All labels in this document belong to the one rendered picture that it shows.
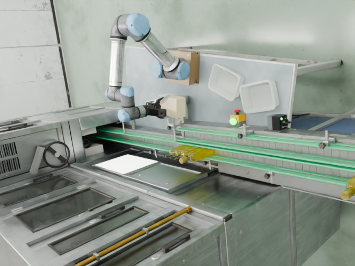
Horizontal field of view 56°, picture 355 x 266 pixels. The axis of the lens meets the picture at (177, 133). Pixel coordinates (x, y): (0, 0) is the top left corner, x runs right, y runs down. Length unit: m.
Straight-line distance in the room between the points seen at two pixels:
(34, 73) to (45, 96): 0.39
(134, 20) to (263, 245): 1.38
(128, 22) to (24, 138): 1.31
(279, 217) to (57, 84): 4.48
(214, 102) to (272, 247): 0.98
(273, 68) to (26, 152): 1.85
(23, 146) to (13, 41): 3.07
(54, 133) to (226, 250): 1.70
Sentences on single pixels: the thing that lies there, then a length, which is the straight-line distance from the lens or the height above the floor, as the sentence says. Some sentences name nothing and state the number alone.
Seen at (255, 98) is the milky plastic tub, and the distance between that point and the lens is 2.08.
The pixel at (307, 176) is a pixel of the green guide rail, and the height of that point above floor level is 0.95.
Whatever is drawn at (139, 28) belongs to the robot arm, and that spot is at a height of 1.34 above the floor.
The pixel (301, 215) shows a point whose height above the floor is 0.68.
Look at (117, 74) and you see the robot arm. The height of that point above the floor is 1.39.
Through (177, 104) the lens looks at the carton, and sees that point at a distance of 2.01.
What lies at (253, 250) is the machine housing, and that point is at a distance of 1.89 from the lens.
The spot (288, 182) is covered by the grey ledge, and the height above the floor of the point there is 0.88.
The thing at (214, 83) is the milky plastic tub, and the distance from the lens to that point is 2.24.
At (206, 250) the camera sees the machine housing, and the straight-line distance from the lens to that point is 1.58.
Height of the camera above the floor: 2.45
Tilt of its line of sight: 40 degrees down
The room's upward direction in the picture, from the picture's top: 107 degrees counter-clockwise
